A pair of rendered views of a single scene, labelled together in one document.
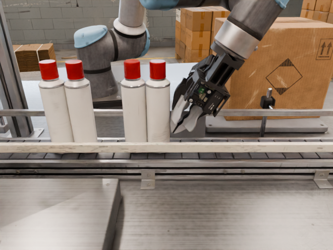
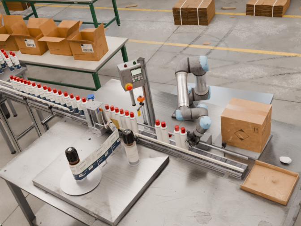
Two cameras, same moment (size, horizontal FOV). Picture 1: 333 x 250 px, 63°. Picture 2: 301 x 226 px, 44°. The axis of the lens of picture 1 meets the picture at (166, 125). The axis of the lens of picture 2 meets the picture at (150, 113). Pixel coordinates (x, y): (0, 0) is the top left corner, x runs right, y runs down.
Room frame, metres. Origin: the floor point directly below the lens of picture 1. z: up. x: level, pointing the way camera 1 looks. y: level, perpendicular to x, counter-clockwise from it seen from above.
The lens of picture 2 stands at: (-1.13, -1.17, 2.78)
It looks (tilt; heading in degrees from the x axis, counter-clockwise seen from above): 36 degrees down; 41
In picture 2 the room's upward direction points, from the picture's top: 11 degrees counter-clockwise
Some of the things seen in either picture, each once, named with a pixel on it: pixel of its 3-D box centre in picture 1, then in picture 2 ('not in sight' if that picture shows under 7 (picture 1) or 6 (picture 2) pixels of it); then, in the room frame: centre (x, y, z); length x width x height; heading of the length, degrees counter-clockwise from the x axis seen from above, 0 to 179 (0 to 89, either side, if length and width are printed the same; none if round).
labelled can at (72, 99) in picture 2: not in sight; (74, 103); (0.54, 1.16, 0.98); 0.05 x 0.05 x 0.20
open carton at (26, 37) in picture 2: not in sight; (32, 36); (1.44, 2.80, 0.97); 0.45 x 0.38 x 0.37; 11
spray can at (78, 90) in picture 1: (81, 108); (164, 132); (0.54, 0.19, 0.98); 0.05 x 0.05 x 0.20
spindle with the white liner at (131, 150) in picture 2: not in sight; (130, 147); (0.26, 0.29, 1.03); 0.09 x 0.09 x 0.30
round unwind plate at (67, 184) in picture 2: not in sight; (80, 179); (-0.06, 0.54, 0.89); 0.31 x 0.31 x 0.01
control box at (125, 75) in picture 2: not in sight; (131, 75); (0.63, 0.48, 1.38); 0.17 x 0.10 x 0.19; 145
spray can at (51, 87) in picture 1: (56, 108); (159, 131); (0.54, 0.24, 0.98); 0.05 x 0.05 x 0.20
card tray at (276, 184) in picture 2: not in sight; (269, 181); (0.55, -0.63, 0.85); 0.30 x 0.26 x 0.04; 90
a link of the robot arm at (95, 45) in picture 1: (94, 46); (186, 94); (1.00, 0.26, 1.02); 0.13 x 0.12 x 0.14; 121
